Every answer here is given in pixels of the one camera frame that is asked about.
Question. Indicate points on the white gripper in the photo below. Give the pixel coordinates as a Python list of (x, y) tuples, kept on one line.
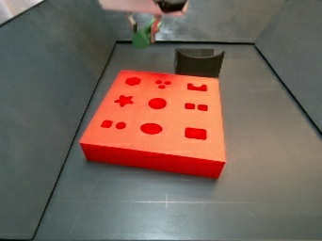
[(160, 7)]

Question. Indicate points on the green three prong object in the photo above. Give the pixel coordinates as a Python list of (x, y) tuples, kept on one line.
[(142, 37)]

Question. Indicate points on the black curved fixture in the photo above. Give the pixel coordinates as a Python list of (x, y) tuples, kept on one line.
[(198, 62)]

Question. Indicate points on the red shape sorting block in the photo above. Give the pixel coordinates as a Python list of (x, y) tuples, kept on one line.
[(159, 121)]

